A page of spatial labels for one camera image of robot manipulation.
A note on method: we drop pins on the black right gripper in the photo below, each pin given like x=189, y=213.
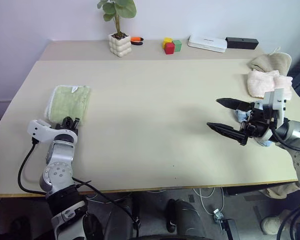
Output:
x=256, y=122

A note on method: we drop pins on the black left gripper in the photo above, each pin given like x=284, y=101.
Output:
x=68, y=123

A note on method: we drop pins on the light green towel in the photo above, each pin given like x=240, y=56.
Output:
x=67, y=102

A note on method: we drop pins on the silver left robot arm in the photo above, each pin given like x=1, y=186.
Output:
x=57, y=172

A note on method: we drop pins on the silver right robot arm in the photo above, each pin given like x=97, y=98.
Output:
x=297, y=132

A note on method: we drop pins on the light blue towel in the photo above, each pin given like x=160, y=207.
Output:
x=241, y=115

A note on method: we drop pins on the pink towel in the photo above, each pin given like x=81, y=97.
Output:
x=262, y=83

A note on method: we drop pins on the beige towel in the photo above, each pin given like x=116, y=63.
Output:
x=270, y=61

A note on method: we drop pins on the long black box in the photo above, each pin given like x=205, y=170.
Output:
x=242, y=43

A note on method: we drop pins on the flat white box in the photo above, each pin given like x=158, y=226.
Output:
x=206, y=43

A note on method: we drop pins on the green wooden block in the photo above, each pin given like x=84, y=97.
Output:
x=178, y=46

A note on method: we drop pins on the beige trouser leg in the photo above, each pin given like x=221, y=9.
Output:
x=282, y=191

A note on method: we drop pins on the cream bubble plant pot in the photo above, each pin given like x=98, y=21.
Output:
x=120, y=47

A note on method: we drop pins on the red wooden block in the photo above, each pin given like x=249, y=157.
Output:
x=169, y=48

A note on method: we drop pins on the yellow wooden block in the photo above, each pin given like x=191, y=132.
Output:
x=167, y=40

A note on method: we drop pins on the orange and black tool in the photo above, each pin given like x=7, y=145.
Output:
x=137, y=41

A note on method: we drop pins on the dark rounded shape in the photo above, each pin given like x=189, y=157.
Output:
x=185, y=218
x=122, y=220

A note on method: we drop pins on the white sneaker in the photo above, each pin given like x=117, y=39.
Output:
x=271, y=225

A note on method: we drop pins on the green leafy plant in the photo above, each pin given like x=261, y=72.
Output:
x=123, y=7

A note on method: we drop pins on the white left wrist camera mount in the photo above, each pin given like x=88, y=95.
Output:
x=40, y=130

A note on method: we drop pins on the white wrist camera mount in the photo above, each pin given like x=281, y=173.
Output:
x=277, y=100
x=40, y=130

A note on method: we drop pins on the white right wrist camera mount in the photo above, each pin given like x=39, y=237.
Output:
x=277, y=100

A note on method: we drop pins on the black table frame bar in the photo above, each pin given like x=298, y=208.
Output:
x=252, y=190

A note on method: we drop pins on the metal clamp bracket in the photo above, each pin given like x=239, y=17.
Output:
x=223, y=222

